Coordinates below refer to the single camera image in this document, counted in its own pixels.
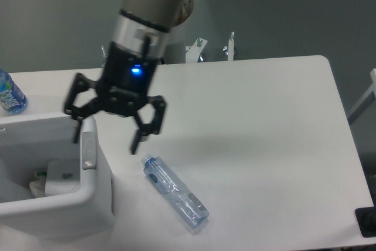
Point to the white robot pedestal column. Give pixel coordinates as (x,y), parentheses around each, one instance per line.
(175,50)

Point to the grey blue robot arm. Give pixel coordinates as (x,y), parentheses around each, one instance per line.
(137,46)

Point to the clear plastic bottle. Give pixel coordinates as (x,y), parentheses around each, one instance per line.
(175,191)

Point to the white metal base bracket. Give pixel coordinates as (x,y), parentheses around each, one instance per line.
(202,51)

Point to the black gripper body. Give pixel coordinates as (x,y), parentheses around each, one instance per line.
(125,79)

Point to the white frame at right edge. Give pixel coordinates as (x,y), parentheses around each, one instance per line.
(365,100)

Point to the white plastic trash can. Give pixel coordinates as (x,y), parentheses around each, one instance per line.
(29,143)

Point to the black clamp at table edge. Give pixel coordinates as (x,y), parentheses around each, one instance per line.
(366,221)

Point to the white green trash in can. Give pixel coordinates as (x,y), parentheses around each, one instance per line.
(37,186)

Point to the blue labelled water bottle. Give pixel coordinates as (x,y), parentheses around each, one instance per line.
(13,100)

